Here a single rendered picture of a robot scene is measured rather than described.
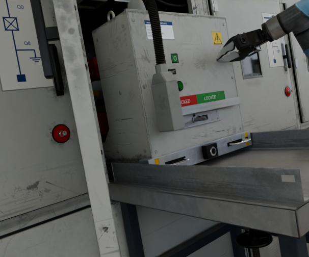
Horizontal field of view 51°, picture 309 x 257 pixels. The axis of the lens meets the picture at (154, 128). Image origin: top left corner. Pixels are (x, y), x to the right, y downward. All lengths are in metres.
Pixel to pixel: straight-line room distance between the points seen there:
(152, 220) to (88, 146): 0.81
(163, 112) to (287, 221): 0.46
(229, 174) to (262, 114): 1.06
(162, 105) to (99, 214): 0.51
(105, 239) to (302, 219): 0.37
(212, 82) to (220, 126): 0.17
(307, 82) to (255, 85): 0.58
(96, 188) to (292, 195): 0.38
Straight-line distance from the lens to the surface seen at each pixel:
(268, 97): 1.87
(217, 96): 1.26
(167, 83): 0.93
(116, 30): 1.10
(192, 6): 1.57
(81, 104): 0.50
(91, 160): 0.50
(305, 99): 2.23
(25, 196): 1.02
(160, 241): 1.32
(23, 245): 1.05
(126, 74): 1.06
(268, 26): 1.20
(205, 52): 1.25
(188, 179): 0.86
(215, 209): 0.78
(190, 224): 1.42
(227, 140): 1.26
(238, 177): 0.75
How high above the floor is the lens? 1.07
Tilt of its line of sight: 3 degrees down
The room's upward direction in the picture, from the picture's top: 10 degrees counter-clockwise
